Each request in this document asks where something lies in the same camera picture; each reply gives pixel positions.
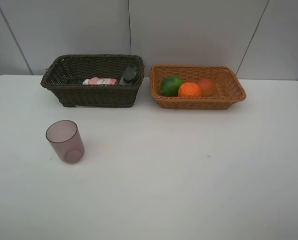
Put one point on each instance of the pink bottle white cap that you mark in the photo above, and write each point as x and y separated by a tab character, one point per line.
100	81

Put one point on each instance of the red orange peach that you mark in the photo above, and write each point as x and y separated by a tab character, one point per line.
207	86

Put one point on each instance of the dark grey pump bottle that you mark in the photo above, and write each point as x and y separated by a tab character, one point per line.
129	76

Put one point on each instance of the orange tangerine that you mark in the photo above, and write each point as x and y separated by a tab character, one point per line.
190	90

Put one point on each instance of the translucent purple plastic cup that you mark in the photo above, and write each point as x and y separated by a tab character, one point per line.
65	139

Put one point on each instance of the orange wicker basket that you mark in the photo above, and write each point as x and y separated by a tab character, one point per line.
227	92

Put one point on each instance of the dark brown wicker basket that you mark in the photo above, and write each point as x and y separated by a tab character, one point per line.
64	78

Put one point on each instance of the green lime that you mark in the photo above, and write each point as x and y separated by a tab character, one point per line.
170	86

